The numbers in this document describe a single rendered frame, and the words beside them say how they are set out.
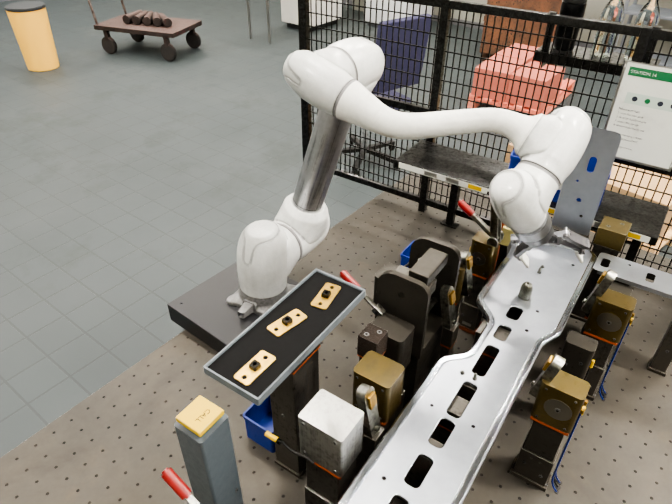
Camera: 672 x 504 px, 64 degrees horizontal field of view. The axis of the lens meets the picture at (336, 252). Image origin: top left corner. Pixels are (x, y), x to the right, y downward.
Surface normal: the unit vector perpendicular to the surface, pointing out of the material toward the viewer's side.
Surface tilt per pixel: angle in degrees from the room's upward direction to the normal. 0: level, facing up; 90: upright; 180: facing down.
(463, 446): 0
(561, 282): 0
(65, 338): 0
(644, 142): 90
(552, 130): 41
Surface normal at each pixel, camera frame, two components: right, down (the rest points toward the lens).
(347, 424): 0.00, -0.81
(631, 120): -0.56, 0.49
